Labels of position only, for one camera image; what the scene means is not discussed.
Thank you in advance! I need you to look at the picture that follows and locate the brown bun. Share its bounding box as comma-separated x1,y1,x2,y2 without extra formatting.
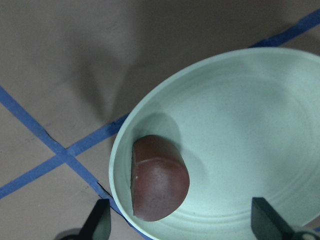
130,135,190,222

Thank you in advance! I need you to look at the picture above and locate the pale green plate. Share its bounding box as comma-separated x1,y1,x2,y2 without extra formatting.
109,47,320,240

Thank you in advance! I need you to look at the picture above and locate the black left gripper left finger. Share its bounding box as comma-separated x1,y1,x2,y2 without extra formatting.
77,199,111,240

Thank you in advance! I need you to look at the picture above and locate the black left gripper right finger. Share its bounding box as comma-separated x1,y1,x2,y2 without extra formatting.
251,197,300,240

